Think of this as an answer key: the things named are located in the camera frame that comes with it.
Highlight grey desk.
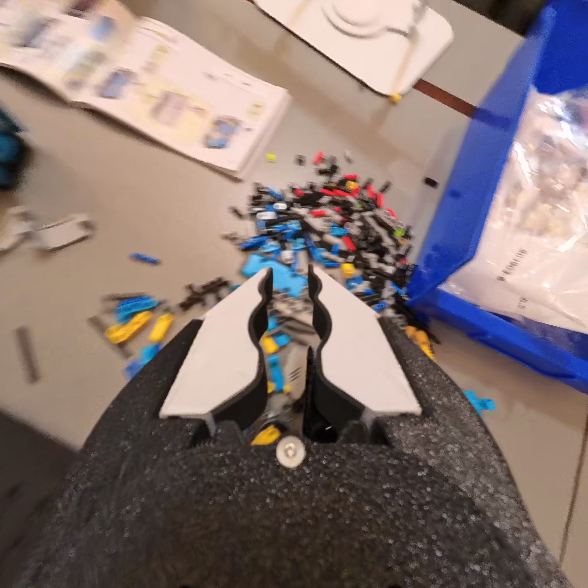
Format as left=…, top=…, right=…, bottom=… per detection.
left=0, top=0, right=588, bottom=588

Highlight black perforated pad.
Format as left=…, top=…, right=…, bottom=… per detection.
left=0, top=409, right=79, bottom=588

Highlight pile of small toy bricks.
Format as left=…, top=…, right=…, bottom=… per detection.
left=88, top=152, right=497, bottom=442

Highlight blue plastic bin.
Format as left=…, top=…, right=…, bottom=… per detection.
left=405, top=0, right=588, bottom=394

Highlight white desk stand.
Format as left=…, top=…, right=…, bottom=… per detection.
left=253, top=0, right=455, bottom=100

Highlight brick instruction booklet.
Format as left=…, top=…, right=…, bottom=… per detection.
left=0, top=0, right=293, bottom=180

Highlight grey blue toy brick assembly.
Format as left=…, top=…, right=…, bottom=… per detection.
left=0, top=111, right=33, bottom=189

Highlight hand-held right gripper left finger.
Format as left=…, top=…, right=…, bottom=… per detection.
left=161, top=269, right=274, bottom=431

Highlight clear plastic bags of bricks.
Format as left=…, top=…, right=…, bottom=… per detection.
left=439, top=88, right=588, bottom=336

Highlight black toy brick axle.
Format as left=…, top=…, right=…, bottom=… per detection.
left=14, top=326, right=42, bottom=385

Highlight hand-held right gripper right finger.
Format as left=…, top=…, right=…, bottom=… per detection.
left=306, top=265, right=422, bottom=434

